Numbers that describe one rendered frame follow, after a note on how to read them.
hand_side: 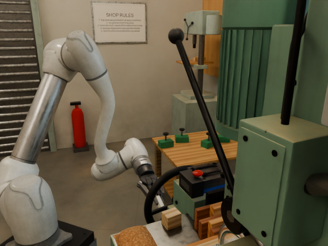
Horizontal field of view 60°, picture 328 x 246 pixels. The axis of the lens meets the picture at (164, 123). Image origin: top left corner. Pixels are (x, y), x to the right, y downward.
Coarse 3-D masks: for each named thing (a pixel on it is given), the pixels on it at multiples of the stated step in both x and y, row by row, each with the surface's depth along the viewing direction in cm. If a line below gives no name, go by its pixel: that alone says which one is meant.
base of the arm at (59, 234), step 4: (56, 232) 107; (60, 232) 110; (64, 232) 111; (68, 232) 112; (52, 236) 104; (56, 236) 106; (60, 236) 109; (64, 236) 109; (68, 236) 109; (48, 240) 103; (52, 240) 104; (56, 240) 106; (60, 240) 107; (64, 240) 108; (68, 240) 109; (8, 244) 107; (12, 244) 106; (16, 244) 102; (36, 244) 101; (40, 244) 101; (44, 244) 102; (48, 244) 103; (52, 244) 104; (56, 244) 105; (60, 244) 107
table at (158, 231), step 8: (168, 208) 91; (184, 216) 82; (152, 224) 79; (160, 224) 79; (184, 224) 79; (192, 224) 79; (152, 232) 75; (160, 232) 75; (168, 232) 75; (176, 232) 75; (184, 232) 75; (192, 232) 75; (112, 240) 73; (160, 240) 73; (168, 240) 73; (176, 240) 73; (184, 240) 73; (192, 240) 73
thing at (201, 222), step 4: (212, 216) 74; (216, 216) 74; (220, 216) 74; (200, 220) 72; (204, 220) 72; (208, 220) 72; (200, 224) 72; (204, 224) 71; (200, 228) 72; (204, 228) 72; (200, 232) 72; (204, 232) 72; (200, 236) 73; (204, 236) 73
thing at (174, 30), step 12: (168, 36) 61; (180, 36) 60; (180, 48) 59; (192, 72) 57; (192, 84) 56; (204, 108) 54; (204, 120) 54; (216, 132) 53; (216, 144) 52; (228, 168) 50; (228, 180) 49; (228, 204) 47; (228, 216) 47; (228, 228) 48; (240, 228) 45
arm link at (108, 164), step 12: (96, 84) 117; (108, 84) 120; (108, 96) 122; (108, 108) 125; (108, 120) 128; (96, 132) 131; (96, 144) 133; (108, 156) 137; (96, 168) 138; (108, 168) 137; (120, 168) 140
